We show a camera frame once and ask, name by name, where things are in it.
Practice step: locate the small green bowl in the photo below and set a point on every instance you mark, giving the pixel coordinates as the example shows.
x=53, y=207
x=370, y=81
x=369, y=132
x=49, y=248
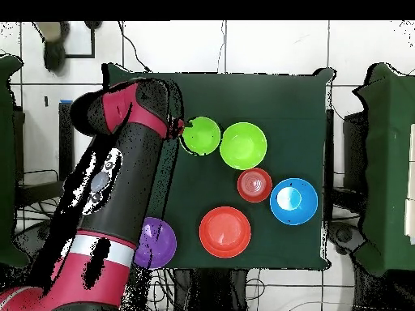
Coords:
x=201, y=136

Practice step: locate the large green bowl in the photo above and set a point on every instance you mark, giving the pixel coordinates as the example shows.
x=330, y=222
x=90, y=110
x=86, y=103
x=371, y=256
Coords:
x=244, y=145

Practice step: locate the small orange bowl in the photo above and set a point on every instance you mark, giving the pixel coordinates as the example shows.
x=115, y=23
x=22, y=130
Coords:
x=254, y=184

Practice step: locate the large orange bowl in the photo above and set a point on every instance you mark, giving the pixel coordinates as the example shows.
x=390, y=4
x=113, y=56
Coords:
x=223, y=231

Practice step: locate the large purple bowl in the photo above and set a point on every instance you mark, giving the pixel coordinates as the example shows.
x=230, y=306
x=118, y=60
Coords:
x=159, y=246

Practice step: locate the blue bowl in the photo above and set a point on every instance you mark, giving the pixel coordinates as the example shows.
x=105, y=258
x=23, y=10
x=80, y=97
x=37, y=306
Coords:
x=293, y=213

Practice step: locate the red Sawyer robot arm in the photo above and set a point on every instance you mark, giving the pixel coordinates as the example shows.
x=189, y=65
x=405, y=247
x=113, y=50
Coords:
x=129, y=181

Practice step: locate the dark green tablecloth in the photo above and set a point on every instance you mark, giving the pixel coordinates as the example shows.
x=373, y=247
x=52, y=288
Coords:
x=285, y=107

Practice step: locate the black metal stand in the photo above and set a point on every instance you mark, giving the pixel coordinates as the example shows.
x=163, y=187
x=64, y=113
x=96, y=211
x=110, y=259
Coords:
x=66, y=145

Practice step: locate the blue tape strip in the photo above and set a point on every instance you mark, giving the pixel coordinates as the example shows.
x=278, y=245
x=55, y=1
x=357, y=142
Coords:
x=66, y=101

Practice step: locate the person's shoe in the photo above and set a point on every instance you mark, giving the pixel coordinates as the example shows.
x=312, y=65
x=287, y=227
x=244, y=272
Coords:
x=55, y=56
x=93, y=24

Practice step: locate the person's leg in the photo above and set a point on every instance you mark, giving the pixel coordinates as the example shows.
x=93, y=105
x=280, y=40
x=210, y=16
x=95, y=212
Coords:
x=52, y=30

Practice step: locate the black box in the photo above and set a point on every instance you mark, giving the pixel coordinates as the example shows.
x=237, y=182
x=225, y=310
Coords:
x=355, y=152

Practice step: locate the black office chair base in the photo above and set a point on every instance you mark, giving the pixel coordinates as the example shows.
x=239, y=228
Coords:
x=27, y=238

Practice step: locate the green cloth side table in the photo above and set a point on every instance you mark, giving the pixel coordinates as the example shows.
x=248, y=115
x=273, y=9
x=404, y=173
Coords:
x=6, y=210
x=389, y=162

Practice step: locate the black square floor frame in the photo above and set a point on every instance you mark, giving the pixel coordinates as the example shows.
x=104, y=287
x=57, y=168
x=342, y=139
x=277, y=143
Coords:
x=81, y=55

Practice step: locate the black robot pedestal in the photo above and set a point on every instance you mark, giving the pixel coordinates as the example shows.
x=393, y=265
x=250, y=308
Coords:
x=210, y=291

